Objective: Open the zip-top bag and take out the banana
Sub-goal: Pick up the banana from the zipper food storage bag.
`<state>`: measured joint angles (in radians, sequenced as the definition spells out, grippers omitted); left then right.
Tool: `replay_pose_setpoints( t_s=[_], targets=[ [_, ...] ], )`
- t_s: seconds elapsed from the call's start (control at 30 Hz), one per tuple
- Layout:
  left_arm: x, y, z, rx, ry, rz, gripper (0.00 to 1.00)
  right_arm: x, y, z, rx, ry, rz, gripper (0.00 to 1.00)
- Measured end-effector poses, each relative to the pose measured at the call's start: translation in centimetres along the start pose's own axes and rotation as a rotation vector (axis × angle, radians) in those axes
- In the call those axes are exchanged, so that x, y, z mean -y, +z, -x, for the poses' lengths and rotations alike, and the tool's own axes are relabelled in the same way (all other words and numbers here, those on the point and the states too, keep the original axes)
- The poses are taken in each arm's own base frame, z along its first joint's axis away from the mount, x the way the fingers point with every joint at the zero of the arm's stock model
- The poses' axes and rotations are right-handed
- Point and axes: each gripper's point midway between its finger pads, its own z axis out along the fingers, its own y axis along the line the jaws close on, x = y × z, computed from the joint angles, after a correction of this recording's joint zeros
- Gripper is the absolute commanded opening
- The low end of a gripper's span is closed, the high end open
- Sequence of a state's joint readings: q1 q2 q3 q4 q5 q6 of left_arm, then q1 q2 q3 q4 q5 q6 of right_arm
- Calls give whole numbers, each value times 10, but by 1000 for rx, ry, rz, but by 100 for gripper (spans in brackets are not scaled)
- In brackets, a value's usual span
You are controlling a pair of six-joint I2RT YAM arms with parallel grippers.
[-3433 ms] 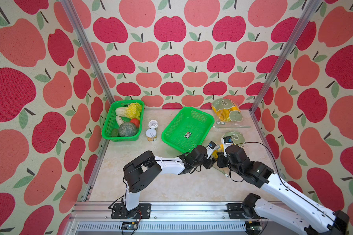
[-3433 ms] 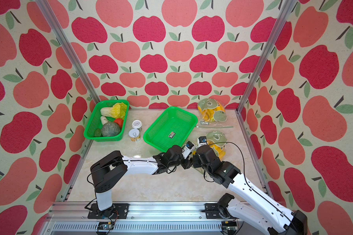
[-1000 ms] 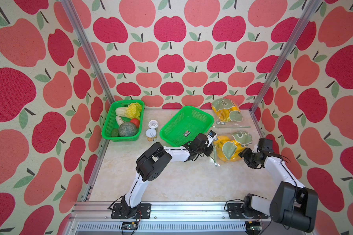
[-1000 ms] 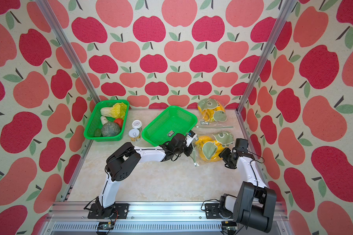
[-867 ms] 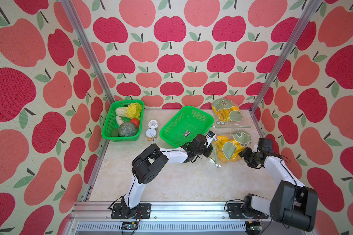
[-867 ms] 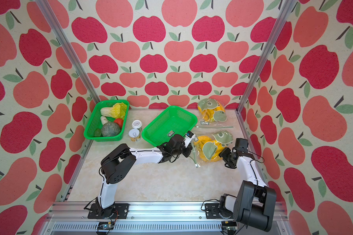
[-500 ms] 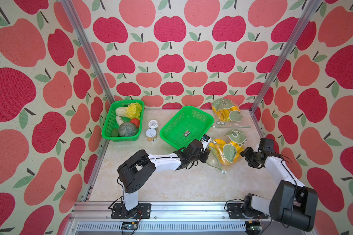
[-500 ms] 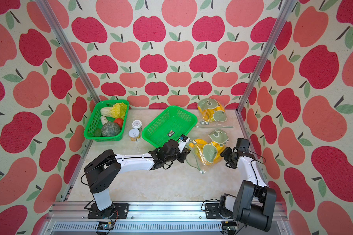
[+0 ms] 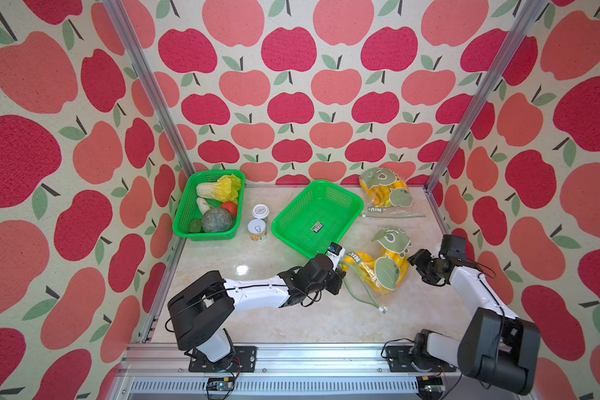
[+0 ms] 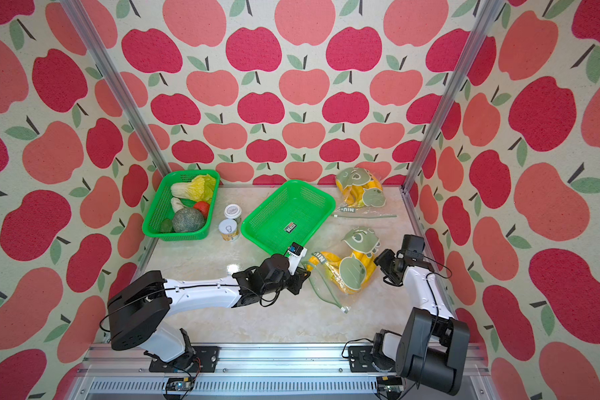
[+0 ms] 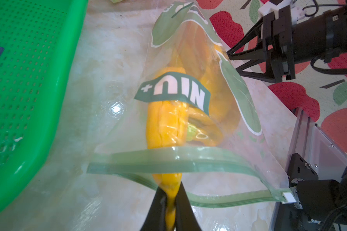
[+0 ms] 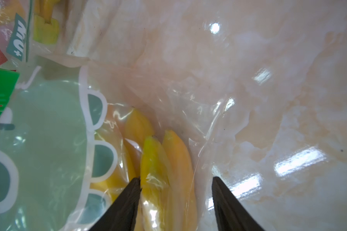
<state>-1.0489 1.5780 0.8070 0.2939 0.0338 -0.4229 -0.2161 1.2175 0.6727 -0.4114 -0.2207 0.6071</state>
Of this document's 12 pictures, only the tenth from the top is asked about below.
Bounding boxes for zip bag of bananas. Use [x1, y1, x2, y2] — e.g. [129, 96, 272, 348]
[333, 167, 396, 219]
[302, 227, 380, 313]

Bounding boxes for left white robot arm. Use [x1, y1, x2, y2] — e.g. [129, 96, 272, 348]
[105, 253, 311, 363]

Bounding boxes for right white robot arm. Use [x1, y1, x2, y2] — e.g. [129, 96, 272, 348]
[372, 249, 470, 396]

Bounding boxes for pull-tab tin can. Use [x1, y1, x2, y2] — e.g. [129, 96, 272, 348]
[218, 218, 239, 242]

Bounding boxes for empty green plastic basket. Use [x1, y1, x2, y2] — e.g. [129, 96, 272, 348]
[242, 180, 336, 255]

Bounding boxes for white lidded cup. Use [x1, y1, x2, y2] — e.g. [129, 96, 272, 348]
[224, 203, 243, 223]

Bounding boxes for red tomato toy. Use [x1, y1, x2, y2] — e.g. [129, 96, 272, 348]
[193, 201, 210, 218]

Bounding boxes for green netted melon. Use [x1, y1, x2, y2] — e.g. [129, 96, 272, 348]
[172, 208, 207, 233]

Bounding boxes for green basket with vegetables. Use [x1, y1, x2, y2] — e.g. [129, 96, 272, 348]
[143, 170, 220, 242]

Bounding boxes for napa cabbage toy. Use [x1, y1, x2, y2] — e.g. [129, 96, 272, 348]
[170, 174, 217, 203]

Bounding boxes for green pepper toy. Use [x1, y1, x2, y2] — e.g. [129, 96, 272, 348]
[159, 218, 173, 233]

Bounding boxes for white mushroom toy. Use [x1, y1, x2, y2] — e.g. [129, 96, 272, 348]
[170, 198, 185, 213]

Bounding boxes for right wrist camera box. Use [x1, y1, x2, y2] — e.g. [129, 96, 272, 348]
[401, 234, 425, 262]

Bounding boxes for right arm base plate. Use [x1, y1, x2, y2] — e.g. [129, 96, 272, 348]
[341, 343, 395, 373]

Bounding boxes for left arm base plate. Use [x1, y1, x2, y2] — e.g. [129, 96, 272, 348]
[143, 346, 220, 375]

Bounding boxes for front aluminium rail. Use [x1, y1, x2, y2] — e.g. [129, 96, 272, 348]
[69, 342, 501, 400]

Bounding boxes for right aluminium frame post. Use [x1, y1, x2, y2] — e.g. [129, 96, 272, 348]
[400, 0, 505, 198]

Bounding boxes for aluminium frame post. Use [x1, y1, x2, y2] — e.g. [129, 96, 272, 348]
[400, 0, 505, 198]
[60, 1, 173, 176]

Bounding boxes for left aluminium frame post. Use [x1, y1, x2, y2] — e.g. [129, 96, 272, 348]
[60, 1, 173, 176]

